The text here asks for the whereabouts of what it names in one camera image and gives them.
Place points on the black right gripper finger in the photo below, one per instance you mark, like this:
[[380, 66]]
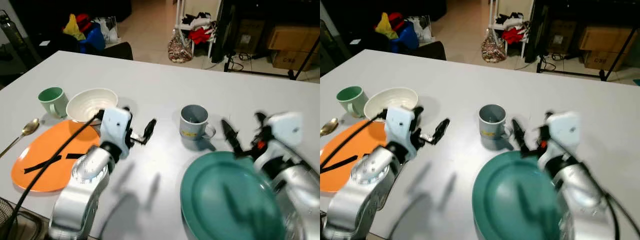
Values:
[[230, 135], [260, 119], [519, 136], [548, 118]]

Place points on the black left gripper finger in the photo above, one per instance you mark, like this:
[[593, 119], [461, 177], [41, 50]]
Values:
[[417, 111], [126, 109], [149, 130], [441, 130]]

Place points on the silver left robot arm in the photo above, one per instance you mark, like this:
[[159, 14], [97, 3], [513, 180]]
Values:
[[357, 195], [80, 195]]

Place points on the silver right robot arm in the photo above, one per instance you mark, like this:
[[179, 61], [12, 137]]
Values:
[[575, 195], [295, 195]]

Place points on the grey mug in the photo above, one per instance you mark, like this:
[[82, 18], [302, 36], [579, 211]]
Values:
[[192, 127], [491, 127]]

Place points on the white ribbed bowl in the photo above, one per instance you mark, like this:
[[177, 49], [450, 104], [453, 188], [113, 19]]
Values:
[[87, 102], [387, 100]]

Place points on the dark chair back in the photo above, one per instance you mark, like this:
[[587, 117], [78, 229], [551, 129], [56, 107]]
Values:
[[120, 51], [433, 51]]

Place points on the teal plate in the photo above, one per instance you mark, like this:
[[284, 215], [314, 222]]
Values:
[[510, 200], [225, 200]]

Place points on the small printed cardboard box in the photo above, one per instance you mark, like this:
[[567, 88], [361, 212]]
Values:
[[602, 60], [290, 60]]

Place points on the light green mug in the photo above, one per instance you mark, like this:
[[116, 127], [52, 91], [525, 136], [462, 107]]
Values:
[[350, 100], [52, 102]]

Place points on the gold metal spoon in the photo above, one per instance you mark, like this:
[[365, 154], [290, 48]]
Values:
[[328, 127], [30, 127]]

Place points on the blue bag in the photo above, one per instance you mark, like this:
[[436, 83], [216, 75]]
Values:
[[94, 39], [407, 38]]

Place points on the patterned brown bag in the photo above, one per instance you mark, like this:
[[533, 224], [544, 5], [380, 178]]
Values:
[[493, 49], [180, 49]]

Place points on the orange plate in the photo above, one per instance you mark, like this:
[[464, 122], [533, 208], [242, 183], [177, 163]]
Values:
[[40, 170], [331, 177]]

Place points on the white printed bag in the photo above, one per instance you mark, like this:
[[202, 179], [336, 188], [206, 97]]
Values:
[[109, 29], [422, 28]]

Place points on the dark cardboard box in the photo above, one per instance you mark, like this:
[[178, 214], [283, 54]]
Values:
[[250, 36], [562, 36]]

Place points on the large brown cardboard box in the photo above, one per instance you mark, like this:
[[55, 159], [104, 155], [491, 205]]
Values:
[[605, 39], [290, 39]]

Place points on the red garment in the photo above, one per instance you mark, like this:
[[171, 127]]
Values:
[[514, 36], [201, 36]]

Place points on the yellow cloth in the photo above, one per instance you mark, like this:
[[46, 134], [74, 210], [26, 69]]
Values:
[[385, 26], [73, 27]]

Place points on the black screen on stand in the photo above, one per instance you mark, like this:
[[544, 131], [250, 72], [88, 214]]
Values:
[[539, 27], [224, 30]]

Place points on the white paper sheet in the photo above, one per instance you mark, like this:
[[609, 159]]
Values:
[[44, 43], [355, 42]]

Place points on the black and white garment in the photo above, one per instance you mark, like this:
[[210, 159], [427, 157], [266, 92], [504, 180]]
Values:
[[510, 21], [197, 21]]

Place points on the white clothes rack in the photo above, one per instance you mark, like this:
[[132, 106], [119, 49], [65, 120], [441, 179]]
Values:
[[491, 15], [178, 15]]

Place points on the dark water bottle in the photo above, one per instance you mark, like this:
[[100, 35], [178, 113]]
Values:
[[11, 32]]

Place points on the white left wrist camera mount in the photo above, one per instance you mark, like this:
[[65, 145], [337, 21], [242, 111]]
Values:
[[400, 125], [115, 125]]

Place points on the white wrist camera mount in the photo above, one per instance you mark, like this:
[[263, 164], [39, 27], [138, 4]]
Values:
[[566, 130], [400, 125], [115, 125], [286, 127]]

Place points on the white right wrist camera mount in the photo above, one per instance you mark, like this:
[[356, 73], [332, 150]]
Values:
[[286, 127], [566, 130]]

